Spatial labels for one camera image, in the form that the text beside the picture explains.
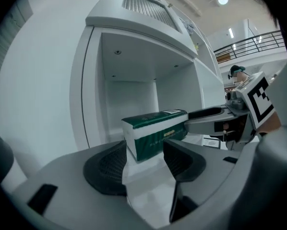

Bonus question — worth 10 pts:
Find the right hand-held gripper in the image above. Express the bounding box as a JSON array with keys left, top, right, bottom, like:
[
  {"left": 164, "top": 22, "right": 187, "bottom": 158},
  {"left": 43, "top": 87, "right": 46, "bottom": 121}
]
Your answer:
[{"left": 184, "top": 71, "right": 276, "bottom": 150}]

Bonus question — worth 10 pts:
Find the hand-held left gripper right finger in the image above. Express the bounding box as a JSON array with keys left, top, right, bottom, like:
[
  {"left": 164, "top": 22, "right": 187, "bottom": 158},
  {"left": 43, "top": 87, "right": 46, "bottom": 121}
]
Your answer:
[{"left": 162, "top": 126, "right": 287, "bottom": 230}]

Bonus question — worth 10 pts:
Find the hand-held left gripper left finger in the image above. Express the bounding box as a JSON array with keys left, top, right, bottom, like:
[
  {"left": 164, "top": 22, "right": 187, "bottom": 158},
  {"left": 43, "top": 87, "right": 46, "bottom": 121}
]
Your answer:
[{"left": 11, "top": 139, "right": 159, "bottom": 230}]

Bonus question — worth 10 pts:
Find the green tissues pack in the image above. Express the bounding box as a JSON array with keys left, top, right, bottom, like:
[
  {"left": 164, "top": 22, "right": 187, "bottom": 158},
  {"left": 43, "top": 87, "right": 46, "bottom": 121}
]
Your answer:
[{"left": 121, "top": 108, "right": 189, "bottom": 162}]

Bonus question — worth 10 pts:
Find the white shelf compartment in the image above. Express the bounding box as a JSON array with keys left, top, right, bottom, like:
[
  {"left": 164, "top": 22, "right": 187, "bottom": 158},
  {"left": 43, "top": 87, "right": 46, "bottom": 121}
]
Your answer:
[{"left": 82, "top": 25, "right": 206, "bottom": 153}]

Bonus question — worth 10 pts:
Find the person's right forearm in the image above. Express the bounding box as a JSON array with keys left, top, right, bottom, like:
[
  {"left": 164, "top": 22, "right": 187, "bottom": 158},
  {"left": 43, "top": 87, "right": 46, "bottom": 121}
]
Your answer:
[{"left": 256, "top": 108, "right": 282, "bottom": 136}]

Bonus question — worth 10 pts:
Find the white hutch shelving unit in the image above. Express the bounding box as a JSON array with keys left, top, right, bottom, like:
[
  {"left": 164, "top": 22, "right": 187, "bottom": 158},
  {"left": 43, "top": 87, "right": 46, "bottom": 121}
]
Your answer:
[{"left": 69, "top": 0, "right": 227, "bottom": 153}]

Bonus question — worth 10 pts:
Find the dark balcony railing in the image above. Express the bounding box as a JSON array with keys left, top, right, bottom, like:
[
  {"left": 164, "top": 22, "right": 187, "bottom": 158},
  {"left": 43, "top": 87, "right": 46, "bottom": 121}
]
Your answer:
[{"left": 214, "top": 30, "right": 287, "bottom": 64}]

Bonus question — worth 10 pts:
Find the black picture frame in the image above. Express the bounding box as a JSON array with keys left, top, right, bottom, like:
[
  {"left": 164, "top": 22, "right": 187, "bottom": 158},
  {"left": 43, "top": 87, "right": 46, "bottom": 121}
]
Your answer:
[{"left": 203, "top": 138, "right": 221, "bottom": 150}]

